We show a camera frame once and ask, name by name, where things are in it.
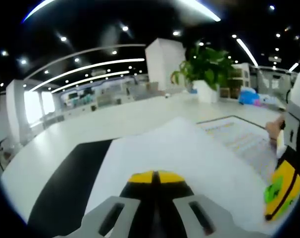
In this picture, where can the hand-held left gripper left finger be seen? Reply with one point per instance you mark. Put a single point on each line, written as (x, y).
(134, 205)

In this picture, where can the white paper sheet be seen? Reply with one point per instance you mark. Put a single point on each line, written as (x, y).
(177, 148)

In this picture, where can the white plant pot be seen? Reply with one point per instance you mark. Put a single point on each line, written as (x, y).
(205, 93)

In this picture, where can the blue plastic package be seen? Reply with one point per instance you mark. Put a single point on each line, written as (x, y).
(247, 96)

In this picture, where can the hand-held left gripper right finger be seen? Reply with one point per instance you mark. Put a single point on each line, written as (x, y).
(221, 223)

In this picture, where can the white square pillar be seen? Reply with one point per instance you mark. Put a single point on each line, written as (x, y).
(162, 64)

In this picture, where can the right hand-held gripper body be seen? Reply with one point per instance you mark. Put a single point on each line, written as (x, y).
(298, 94)

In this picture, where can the long ceiling light strip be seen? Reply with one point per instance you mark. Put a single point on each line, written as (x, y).
(202, 10)

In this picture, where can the person's right hand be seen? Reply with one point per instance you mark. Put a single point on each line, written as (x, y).
(272, 129)

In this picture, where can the green leafy potted plant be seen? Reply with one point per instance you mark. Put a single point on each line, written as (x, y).
(209, 67)

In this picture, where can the brown cubby shelf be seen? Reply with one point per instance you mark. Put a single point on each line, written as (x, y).
(235, 86)

